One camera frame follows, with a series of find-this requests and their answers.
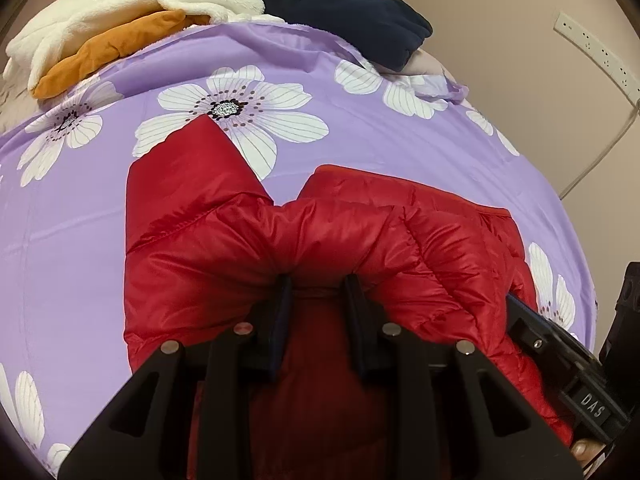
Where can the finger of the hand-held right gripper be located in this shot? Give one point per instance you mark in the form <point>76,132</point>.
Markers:
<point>542,340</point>

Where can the person's right hand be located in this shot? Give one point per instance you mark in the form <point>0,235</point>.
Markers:
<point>585,449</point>

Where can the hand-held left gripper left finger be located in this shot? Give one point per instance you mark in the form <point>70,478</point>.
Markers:
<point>284,310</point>

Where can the white fleece garment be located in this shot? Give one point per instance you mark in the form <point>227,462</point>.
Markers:
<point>100,15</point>

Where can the purple floral bedsheet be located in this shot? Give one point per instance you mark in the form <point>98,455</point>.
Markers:
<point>350,135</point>

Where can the red puffer jacket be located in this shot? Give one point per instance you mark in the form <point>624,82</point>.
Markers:
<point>325,240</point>

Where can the navy fleece garment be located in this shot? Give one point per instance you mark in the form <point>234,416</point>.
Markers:
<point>350,15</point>

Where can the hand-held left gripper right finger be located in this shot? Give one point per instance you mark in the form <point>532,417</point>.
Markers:
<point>352,310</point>

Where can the orange garment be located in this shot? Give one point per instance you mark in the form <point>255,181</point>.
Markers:
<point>115,45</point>

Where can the white power strip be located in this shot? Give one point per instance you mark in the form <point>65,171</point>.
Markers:
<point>595,45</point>

